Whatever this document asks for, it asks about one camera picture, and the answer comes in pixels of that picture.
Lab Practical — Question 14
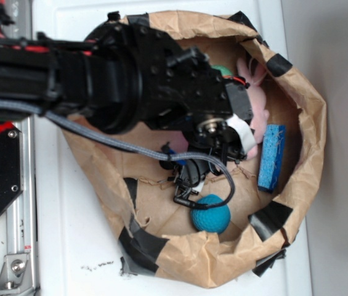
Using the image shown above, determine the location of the metal corner bracket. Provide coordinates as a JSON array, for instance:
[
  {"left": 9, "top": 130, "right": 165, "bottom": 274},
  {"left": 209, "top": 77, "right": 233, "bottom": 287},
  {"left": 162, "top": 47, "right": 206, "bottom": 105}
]
[{"left": 0, "top": 253, "right": 33, "bottom": 295}]

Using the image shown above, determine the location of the blue sponge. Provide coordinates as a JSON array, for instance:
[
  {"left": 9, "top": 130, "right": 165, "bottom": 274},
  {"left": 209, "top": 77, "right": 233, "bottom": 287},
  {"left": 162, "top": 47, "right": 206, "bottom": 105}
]
[{"left": 257, "top": 125, "right": 286, "bottom": 193}]

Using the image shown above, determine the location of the brown paper bag bin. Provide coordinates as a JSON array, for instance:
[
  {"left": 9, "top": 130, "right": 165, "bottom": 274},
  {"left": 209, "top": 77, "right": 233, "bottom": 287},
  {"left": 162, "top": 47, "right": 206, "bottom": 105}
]
[{"left": 65, "top": 10, "right": 326, "bottom": 288}]

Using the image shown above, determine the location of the teal dimpled ball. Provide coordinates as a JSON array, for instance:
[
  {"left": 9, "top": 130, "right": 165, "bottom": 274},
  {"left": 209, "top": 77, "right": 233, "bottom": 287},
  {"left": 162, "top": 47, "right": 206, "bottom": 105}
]
[{"left": 190, "top": 204, "right": 231, "bottom": 234}]

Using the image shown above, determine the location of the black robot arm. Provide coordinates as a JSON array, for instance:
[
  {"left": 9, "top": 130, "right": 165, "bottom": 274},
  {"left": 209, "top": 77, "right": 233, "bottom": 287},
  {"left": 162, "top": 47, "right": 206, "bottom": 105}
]
[{"left": 0, "top": 22, "right": 256, "bottom": 160}]

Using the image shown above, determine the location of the grey braided cable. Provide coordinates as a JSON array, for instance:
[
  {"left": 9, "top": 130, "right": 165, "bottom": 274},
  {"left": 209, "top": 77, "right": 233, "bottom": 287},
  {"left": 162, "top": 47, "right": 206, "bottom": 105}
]
[{"left": 0, "top": 97, "right": 236, "bottom": 208}]

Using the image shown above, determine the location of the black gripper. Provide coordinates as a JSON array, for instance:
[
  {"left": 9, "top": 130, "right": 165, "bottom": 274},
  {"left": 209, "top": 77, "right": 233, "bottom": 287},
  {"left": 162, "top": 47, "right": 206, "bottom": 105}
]
[{"left": 139, "top": 47, "right": 256, "bottom": 161}]

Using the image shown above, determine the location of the aluminium extrusion rail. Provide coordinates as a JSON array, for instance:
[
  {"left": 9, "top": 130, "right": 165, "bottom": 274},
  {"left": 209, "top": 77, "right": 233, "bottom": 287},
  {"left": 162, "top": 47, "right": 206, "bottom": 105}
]
[{"left": 2, "top": 0, "right": 41, "bottom": 296}]

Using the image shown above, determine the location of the green knitted ball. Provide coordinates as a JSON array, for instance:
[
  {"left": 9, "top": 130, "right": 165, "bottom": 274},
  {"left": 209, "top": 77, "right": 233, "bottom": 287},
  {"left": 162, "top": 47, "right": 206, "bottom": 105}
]
[{"left": 211, "top": 65, "right": 233, "bottom": 78}]

